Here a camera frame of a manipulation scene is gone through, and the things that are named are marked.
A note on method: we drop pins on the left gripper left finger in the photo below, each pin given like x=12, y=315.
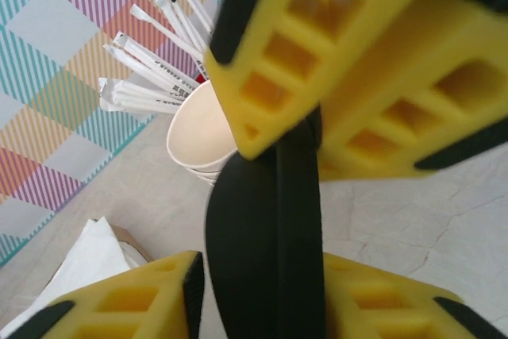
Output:
x=131, y=303

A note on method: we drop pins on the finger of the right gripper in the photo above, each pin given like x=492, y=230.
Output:
x=436, y=57
x=246, y=109

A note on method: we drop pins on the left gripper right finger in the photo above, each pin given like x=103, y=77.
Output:
x=377, y=307

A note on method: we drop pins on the black plastic cup lid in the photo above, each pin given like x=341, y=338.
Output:
x=246, y=236

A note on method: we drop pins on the stack of paper cups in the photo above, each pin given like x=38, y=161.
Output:
x=198, y=128

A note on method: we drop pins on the white paper napkin stack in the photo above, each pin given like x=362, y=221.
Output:
x=91, y=259

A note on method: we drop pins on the brown cardboard napkin box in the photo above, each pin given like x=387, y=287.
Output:
x=121, y=232

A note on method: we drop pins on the paper wrapped straw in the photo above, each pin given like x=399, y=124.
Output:
x=155, y=62
x=139, y=67
x=182, y=21
x=151, y=91
x=194, y=7
x=166, y=33
x=131, y=102

